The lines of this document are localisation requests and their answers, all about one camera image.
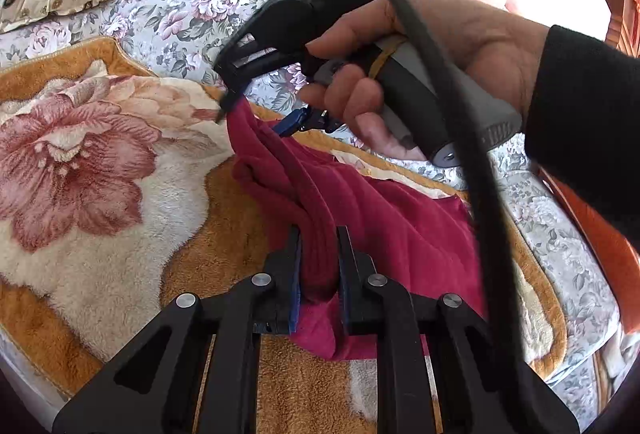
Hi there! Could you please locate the dark red sweater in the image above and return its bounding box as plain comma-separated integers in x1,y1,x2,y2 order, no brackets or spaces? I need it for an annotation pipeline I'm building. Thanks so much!
226,98,488,360

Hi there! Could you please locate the person's right hand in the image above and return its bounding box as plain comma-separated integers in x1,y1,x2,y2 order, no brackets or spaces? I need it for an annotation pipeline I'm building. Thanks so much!
300,0,551,162

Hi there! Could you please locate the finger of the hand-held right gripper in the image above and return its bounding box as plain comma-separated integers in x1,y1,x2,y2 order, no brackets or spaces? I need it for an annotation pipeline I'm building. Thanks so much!
272,108,347,137
215,84,242,123

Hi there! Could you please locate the tan plush flower blanket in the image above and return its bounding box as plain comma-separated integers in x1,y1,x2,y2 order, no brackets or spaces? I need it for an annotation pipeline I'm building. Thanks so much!
0,36,568,434

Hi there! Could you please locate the black cable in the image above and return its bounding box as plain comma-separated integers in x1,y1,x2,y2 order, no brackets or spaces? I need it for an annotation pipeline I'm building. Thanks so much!
357,0,538,425

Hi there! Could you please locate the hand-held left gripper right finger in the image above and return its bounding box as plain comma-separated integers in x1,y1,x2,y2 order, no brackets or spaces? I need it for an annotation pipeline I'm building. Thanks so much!
336,225,581,434

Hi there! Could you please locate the orange cushion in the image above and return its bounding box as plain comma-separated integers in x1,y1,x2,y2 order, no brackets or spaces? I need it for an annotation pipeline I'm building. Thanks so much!
537,164,640,299

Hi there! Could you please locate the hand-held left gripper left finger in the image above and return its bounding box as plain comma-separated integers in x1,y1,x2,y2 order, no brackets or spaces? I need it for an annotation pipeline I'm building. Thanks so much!
52,224,303,434

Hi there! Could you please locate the person's right forearm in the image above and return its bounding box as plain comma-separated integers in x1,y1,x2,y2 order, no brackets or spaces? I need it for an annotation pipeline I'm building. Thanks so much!
522,24,640,245

